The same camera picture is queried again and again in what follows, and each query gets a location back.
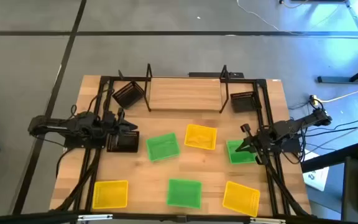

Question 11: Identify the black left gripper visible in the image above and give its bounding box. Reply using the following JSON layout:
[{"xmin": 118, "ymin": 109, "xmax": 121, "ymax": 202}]
[{"xmin": 106, "ymin": 107, "xmax": 139, "ymax": 139}]

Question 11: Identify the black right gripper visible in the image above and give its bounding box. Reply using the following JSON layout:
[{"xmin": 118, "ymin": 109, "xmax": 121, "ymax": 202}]
[{"xmin": 235, "ymin": 123, "xmax": 275, "ymax": 165}]

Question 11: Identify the green plastic basket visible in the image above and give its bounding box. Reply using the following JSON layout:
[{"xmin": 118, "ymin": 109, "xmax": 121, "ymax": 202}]
[
  {"xmin": 145, "ymin": 133, "xmax": 181, "ymax": 162},
  {"xmin": 226, "ymin": 139, "xmax": 257, "ymax": 165},
  {"xmin": 166, "ymin": 178, "xmax": 203, "ymax": 210}
]

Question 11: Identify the yellow plastic basket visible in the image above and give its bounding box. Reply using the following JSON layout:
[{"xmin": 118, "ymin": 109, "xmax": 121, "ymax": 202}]
[
  {"xmin": 91, "ymin": 180, "xmax": 129, "ymax": 210},
  {"xmin": 222, "ymin": 180, "xmax": 261, "ymax": 218},
  {"xmin": 183, "ymin": 123, "xmax": 218, "ymax": 151}
]

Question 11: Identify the black flat bar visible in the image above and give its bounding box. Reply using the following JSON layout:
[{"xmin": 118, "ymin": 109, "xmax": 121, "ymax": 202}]
[{"xmin": 188, "ymin": 72, "xmax": 245, "ymax": 79}]

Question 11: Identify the white paper sheet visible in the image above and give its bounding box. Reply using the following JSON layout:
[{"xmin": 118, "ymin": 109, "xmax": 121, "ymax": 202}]
[{"xmin": 302, "ymin": 149, "xmax": 330, "ymax": 192}]

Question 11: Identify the black desk edge bar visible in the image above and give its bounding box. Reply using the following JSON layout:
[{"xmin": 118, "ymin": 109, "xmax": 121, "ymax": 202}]
[{"xmin": 301, "ymin": 143, "xmax": 358, "ymax": 174}]

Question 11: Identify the black desk leg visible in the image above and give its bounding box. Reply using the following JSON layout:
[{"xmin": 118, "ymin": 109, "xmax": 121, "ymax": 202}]
[{"xmin": 317, "ymin": 58, "xmax": 358, "ymax": 84}]

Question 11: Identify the black crossbar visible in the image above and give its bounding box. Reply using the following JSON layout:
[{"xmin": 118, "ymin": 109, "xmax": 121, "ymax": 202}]
[{"xmin": 0, "ymin": 211, "xmax": 358, "ymax": 224}]

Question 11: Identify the black aluminium rig frame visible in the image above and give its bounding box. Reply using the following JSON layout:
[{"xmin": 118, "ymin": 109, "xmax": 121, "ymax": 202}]
[{"xmin": 50, "ymin": 75, "xmax": 318, "ymax": 218}]

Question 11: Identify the wooden shelf with black frame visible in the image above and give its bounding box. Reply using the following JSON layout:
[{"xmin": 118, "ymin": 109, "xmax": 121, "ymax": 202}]
[{"xmin": 144, "ymin": 63, "xmax": 231, "ymax": 114}]

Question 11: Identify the silver metal bracket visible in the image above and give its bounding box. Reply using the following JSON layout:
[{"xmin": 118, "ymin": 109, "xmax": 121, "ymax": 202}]
[
  {"xmin": 77, "ymin": 213, "xmax": 114, "ymax": 222},
  {"xmin": 249, "ymin": 217, "xmax": 287, "ymax": 224}
]

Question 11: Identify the white power cable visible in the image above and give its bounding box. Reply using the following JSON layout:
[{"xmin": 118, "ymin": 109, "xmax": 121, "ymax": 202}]
[{"xmin": 317, "ymin": 90, "xmax": 358, "ymax": 103}]

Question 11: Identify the black cable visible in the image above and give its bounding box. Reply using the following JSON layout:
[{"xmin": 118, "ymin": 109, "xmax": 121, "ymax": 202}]
[{"xmin": 303, "ymin": 119, "xmax": 358, "ymax": 138}]

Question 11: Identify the white floor cable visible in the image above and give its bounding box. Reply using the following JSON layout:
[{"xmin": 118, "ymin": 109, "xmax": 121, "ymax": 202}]
[{"xmin": 236, "ymin": 0, "xmax": 303, "ymax": 35}]

